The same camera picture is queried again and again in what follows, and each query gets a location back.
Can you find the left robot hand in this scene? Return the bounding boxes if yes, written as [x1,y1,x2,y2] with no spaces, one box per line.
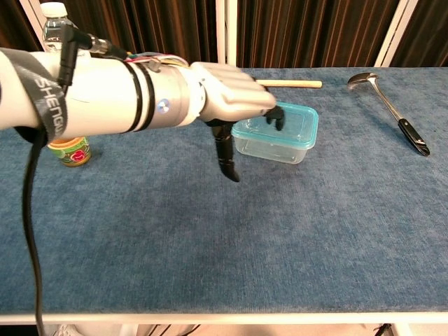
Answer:
[188,62,286,183]

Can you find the blue plastic container lid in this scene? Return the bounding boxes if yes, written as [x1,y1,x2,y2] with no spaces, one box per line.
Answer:
[230,101,320,150]

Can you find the wooden rolling stick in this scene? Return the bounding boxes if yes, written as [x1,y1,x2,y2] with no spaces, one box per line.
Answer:
[255,79,323,89]

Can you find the dark brown curtain panel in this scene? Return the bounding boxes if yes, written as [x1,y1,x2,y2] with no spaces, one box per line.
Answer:
[390,0,448,67]
[0,0,45,53]
[64,0,218,67]
[237,0,400,69]

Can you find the blue fabric table cloth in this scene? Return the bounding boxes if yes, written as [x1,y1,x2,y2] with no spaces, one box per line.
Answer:
[0,66,448,316]

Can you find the small orange green cup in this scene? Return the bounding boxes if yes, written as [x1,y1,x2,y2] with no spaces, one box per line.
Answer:
[48,135,92,168]

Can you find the clear plastic water bottle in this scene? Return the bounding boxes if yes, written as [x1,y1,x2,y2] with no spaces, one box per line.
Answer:
[41,1,80,54]

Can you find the coloured wrist wires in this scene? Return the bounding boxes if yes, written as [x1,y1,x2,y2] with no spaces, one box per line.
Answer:
[122,51,192,68]

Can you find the steel ladle black handle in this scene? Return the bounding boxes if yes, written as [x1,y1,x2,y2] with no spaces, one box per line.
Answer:
[346,71,431,157]

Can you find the grey printed lanyard strap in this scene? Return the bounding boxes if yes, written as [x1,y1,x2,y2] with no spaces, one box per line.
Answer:
[0,47,69,141]

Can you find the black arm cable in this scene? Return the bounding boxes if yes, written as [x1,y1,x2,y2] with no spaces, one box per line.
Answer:
[22,26,127,336]

